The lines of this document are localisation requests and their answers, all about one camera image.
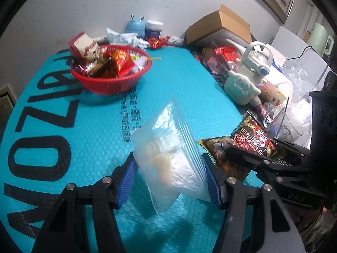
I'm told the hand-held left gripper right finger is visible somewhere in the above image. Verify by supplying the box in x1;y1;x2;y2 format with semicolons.
201;153;306;253

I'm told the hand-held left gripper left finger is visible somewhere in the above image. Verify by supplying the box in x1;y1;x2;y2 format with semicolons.
33;151;139;253

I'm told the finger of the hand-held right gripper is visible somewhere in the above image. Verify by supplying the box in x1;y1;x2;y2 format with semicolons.
274;138;313;168
225;145;313;188

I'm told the dark red gold snack packet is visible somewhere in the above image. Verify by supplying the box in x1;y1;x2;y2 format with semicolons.
197;114;287;182

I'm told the clear zip bag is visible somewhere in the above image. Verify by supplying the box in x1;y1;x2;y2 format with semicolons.
131;95;211;214

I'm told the red plastic basket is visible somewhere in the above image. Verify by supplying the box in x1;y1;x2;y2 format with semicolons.
71;45;152;95

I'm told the brown gold snack packet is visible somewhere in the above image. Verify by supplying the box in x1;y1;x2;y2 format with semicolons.
88;58;116;78

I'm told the red cartoon couple packet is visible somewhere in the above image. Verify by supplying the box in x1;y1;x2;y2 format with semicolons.
110;49;136;78

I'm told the yellow green lollipop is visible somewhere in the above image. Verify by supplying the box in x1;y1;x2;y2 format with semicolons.
130;54;162;61

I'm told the white red snack packet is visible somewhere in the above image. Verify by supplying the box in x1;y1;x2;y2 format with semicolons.
68;32;102;67

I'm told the clear glass cup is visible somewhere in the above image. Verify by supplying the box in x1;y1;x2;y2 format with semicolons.
265;105;303;141

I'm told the clear plastic bag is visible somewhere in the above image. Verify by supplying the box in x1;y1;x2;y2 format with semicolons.
283;58;329;148

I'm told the pink printed cup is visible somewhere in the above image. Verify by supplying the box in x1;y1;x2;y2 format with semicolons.
259;82;287;104

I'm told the teal bubble mat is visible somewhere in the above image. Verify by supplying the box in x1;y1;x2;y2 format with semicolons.
0;46;253;253

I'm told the cream cartoon water bottle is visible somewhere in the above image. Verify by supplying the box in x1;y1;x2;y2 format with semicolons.
224;42;274;106

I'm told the light green electric kettle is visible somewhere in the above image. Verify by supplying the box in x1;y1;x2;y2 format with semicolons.
307;22;334;57

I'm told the white cabinet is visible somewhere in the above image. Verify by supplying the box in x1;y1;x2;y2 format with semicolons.
271;26;331;85

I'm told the pile of red packets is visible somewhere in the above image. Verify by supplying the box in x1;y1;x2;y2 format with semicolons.
201;46;243;77

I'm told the red gold candy wrapper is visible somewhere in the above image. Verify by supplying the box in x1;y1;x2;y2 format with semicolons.
147;35;171;50

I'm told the crumpled white tissue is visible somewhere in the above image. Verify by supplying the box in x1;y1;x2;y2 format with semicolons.
106;28;149;49

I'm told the brown cardboard box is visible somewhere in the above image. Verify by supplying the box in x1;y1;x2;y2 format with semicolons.
184;4;252;46

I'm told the small white wrapper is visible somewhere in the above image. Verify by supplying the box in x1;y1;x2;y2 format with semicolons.
167;35;185;45

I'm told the dark blue jar white lid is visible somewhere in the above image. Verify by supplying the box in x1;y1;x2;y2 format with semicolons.
144;20;164;39

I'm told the blue deer humidifier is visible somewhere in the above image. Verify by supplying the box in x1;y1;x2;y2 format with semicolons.
124;14;146;36

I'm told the black power cable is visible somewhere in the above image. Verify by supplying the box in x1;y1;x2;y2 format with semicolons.
287;45;312;61

